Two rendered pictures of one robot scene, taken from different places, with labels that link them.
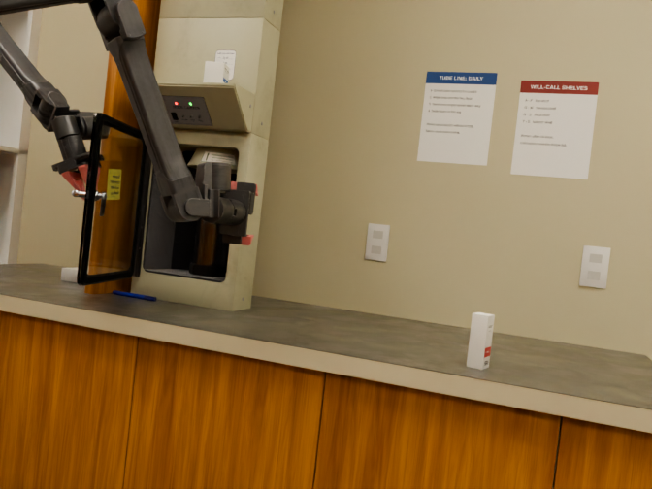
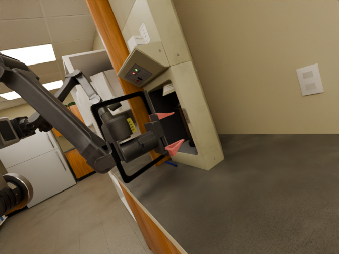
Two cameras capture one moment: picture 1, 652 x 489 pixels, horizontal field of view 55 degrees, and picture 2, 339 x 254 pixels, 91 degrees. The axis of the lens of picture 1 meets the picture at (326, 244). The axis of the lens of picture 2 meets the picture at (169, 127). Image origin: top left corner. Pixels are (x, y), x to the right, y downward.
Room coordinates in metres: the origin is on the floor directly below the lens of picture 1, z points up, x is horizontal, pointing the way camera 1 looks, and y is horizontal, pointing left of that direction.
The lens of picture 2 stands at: (1.07, -0.18, 1.29)
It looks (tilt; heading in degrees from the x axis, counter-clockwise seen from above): 9 degrees down; 43
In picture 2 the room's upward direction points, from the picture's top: 21 degrees counter-clockwise
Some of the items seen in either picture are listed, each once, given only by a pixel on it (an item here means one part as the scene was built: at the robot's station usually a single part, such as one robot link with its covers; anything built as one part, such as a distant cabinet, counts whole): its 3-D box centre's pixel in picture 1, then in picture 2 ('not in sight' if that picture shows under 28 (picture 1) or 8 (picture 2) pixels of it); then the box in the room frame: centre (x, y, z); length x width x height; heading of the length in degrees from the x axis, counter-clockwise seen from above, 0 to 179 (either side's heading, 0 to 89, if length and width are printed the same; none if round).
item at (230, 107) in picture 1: (188, 106); (139, 70); (1.62, 0.39, 1.46); 0.32 x 0.11 x 0.10; 71
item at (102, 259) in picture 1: (114, 202); (134, 133); (1.56, 0.54, 1.19); 0.30 x 0.01 x 0.40; 175
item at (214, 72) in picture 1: (216, 76); (137, 46); (1.60, 0.33, 1.54); 0.05 x 0.05 x 0.06; 85
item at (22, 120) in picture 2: not in sight; (29, 124); (1.28, 1.11, 1.45); 0.09 x 0.08 x 0.12; 39
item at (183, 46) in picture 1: (216, 167); (180, 87); (1.79, 0.34, 1.32); 0.32 x 0.25 x 0.77; 71
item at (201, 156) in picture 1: (219, 160); (177, 84); (1.76, 0.33, 1.34); 0.18 x 0.18 x 0.05
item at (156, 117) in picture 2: (246, 199); (163, 122); (1.44, 0.19, 1.23); 0.09 x 0.07 x 0.07; 161
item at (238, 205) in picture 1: (230, 211); (148, 141); (1.37, 0.22, 1.20); 0.07 x 0.07 x 0.10; 71
